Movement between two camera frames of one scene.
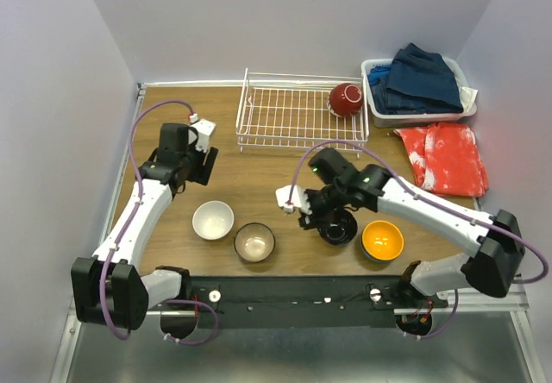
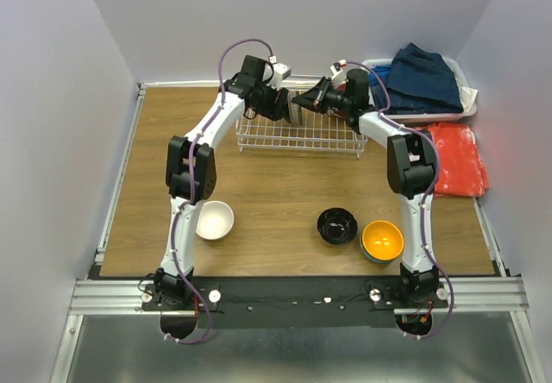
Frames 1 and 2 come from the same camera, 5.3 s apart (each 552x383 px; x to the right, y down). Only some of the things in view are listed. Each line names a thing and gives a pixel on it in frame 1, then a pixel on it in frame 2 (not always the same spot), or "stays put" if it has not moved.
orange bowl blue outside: (381, 241) stays put
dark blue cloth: (417, 82) stays put
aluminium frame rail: (499, 300) stays put
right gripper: (316, 219) -> (313, 99)
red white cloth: (446, 160) stays put
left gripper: (203, 173) -> (272, 110)
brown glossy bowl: (254, 242) -> (294, 109)
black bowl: (341, 231) stays put
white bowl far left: (213, 220) stays put
